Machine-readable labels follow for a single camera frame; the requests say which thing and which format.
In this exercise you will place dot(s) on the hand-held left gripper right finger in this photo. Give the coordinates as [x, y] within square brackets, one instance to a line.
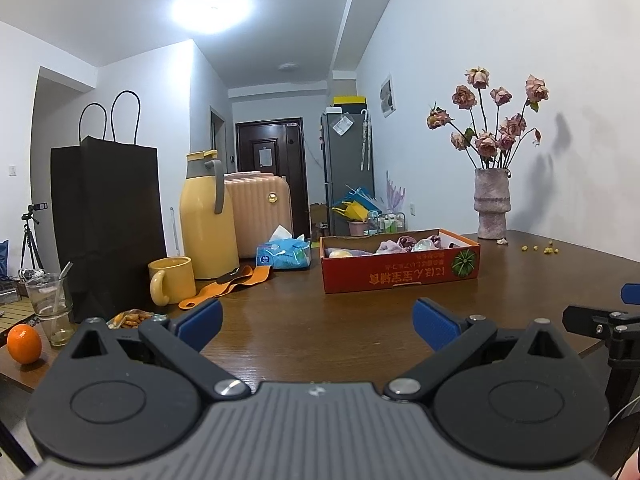
[435, 327]

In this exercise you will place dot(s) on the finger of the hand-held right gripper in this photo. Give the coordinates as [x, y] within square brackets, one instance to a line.
[582, 319]
[631, 294]

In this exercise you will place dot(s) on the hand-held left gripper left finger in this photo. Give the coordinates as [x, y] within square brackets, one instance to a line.
[200, 322]

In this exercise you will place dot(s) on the red cardboard box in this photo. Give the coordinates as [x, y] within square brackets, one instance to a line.
[400, 272]

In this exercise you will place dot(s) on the clear plastic packet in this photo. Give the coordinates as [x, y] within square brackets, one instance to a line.
[424, 245]

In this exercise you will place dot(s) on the pink fluffy sock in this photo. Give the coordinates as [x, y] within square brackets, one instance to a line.
[388, 247]

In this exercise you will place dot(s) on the yellow fluffy plush toy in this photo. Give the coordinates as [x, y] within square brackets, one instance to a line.
[340, 254]

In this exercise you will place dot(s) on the yellow mug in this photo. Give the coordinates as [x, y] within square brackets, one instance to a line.
[175, 280]

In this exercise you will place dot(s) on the clear snack packet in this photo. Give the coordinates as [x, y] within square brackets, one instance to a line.
[132, 317]

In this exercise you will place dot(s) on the scattered yellow flower buds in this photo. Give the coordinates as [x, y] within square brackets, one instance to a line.
[549, 249]

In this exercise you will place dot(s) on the yellow thermos jug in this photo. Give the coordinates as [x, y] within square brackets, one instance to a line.
[207, 230]

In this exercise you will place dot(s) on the blue tissue pack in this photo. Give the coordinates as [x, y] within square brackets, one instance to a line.
[282, 256]

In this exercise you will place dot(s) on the pink pot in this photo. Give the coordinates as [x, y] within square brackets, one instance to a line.
[358, 228]

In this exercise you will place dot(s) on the pink suitcase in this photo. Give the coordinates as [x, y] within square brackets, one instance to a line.
[260, 210]

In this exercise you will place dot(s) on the pink ceramic vase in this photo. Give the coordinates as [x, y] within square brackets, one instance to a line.
[492, 205]

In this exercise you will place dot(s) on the black paper bag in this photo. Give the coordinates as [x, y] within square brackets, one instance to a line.
[107, 220]

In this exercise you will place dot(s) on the clear glass cup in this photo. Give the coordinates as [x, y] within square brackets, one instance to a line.
[42, 295]
[57, 332]

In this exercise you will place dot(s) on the clear drinking straw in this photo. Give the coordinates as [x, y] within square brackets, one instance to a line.
[67, 269]

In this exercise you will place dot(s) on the blue and yellow umbrellas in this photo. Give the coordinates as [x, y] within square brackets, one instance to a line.
[355, 207]

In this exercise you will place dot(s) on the dark brown door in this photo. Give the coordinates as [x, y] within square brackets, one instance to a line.
[277, 180]

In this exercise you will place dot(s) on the orange fruit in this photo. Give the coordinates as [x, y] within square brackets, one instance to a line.
[24, 344]

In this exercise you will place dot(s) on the paper sheet on door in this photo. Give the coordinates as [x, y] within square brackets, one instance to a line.
[265, 157]

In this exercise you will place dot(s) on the dark side door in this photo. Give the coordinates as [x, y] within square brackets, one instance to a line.
[218, 145]

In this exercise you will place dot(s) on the grey refrigerator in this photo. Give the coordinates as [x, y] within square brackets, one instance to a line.
[345, 170]

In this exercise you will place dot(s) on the wooden slatted rack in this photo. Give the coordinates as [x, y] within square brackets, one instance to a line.
[15, 312]

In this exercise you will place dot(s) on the bunch of dried roses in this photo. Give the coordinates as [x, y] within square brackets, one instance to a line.
[485, 145]

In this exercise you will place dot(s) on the black tripod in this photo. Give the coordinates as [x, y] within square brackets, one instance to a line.
[29, 240]

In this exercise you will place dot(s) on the white hanging umbrella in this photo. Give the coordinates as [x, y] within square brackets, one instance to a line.
[366, 140]

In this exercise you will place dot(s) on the blue bag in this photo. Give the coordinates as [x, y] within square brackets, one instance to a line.
[4, 260]

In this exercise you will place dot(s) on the paper sheet on refrigerator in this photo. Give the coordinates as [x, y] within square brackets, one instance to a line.
[342, 125]

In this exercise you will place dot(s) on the yellow box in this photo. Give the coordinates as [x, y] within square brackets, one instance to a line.
[350, 100]

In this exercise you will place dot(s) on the small hallway ceiling lamp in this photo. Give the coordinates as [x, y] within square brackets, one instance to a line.
[288, 67]

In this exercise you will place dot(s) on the round ceiling light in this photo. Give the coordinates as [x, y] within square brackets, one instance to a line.
[212, 7]

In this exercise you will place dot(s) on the purple coral wall decoration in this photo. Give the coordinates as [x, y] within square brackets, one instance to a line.
[395, 195]

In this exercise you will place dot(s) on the small black camera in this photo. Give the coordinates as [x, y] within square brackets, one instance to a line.
[37, 207]

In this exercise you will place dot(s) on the wall picture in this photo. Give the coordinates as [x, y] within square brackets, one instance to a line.
[387, 96]

